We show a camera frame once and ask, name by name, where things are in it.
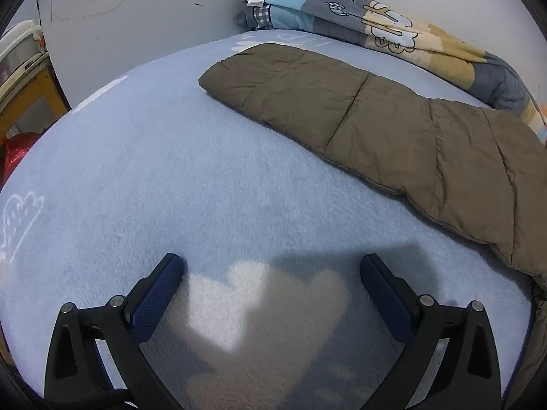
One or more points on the yellow wooden side table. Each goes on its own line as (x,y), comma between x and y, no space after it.
(34,83)

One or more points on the olive quilted puffer jacket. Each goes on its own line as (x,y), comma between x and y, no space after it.
(384,132)

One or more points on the patchwork printed quilt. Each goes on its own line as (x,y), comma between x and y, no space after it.
(384,21)

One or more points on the red plastic basin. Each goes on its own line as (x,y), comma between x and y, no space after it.
(19,151)

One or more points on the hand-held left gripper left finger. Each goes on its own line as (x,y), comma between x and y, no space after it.
(156,297)

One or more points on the white plastic appliance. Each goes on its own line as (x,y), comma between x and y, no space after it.
(17,47)

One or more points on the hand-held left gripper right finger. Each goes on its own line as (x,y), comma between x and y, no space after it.
(386,297)

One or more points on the light blue cloud bed sheet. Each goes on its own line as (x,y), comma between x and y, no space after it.
(171,171)

